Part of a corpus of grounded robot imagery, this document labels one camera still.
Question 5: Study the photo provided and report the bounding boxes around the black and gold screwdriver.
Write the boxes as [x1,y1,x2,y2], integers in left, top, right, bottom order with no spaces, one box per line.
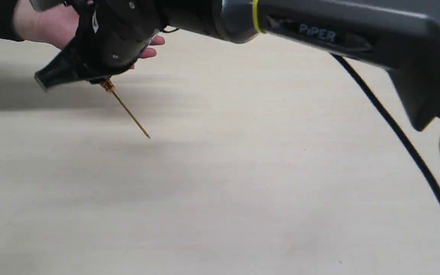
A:
[99,79,151,139]

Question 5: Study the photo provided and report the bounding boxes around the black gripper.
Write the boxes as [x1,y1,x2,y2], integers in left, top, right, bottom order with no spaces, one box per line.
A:
[34,0,164,92]

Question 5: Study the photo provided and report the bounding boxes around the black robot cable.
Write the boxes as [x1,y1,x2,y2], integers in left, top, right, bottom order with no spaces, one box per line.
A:
[331,53,440,251]

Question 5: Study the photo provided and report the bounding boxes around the open human hand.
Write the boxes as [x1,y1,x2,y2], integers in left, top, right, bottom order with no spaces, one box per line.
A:
[12,0,80,49]

